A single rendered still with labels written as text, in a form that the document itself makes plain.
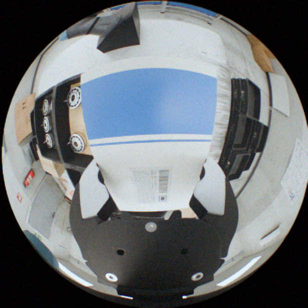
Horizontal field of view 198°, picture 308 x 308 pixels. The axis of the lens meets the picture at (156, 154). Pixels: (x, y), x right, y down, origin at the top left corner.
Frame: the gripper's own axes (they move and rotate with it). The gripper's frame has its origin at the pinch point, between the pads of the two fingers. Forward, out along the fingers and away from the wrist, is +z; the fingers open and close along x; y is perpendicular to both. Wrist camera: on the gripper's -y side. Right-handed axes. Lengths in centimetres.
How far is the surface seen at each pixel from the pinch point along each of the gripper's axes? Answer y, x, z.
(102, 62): -32, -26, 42
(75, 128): 1.8, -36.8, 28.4
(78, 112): -5.3, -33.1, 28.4
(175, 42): -42, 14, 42
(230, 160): 50, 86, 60
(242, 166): 59, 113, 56
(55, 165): 24, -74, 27
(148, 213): 63, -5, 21
